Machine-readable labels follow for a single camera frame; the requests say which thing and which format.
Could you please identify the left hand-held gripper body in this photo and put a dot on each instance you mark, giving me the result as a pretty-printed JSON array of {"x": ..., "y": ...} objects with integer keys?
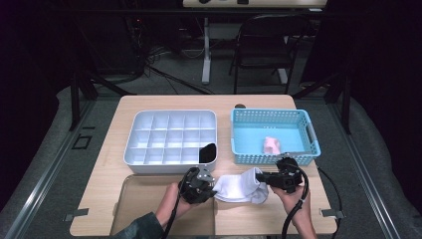
[{"x": 197, "y": 187}]

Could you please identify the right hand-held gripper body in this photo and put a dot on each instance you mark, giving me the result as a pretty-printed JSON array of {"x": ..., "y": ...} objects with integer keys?
[{"x": 288, "y": 176}]

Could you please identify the white sock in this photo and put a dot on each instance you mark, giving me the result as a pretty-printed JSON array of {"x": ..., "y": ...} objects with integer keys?
[{"x": 239, "y": 189}]

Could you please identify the pink sock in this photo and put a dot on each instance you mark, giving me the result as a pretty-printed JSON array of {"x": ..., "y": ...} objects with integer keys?
[{"x": 271, "y": 145}]

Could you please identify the black sock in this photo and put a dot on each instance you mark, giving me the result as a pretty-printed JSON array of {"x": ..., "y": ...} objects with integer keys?
[{"x": 207, "y": 153}]

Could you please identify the blue plastic basket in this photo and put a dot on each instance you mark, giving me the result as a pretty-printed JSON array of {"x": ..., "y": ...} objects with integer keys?
[{"x": 252, "y": 136}]

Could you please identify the white compartment storage box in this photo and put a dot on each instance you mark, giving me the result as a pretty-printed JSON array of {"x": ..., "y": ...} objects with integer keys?
[{"x": 166, "y": 139}]

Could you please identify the clear plastic box lid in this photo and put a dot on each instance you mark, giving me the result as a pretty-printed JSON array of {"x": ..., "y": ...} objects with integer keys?
[{"x": 142, "y": 205}]

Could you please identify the person's right hand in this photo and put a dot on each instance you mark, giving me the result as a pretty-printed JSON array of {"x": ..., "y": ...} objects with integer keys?
[{"x": 297, "y": 202}]

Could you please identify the person's left hand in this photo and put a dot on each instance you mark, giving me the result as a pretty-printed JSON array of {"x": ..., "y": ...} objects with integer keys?
[{"x": 170, "y": 205}]

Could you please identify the dark table grommet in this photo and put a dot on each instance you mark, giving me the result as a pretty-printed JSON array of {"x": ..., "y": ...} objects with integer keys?
[{"x": 240, "y": 106}]

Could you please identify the black metal stand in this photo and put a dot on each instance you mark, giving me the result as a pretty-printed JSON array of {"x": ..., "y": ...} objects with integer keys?
[
  {"x": 346, "y": 106},
  {"x": 74, "y": 99}
]

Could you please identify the black folding chair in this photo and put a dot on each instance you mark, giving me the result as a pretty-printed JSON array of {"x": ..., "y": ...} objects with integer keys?
[{"x": 265, "y": 61}]

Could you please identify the white desk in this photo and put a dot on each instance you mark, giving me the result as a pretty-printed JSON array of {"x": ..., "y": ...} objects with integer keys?
[{"x": 206, "y": 49}]

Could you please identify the grey metal table bracket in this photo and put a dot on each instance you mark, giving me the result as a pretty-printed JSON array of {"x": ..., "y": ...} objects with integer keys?
[
  {"x": 331, "y": 213},
  {"x": 76, "y": 212}
]

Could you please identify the metal floor rail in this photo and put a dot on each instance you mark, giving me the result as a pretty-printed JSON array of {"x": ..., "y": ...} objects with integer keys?
[
  {"x": 363, "y": 172},
  {"x": 51, "y": 172}
]

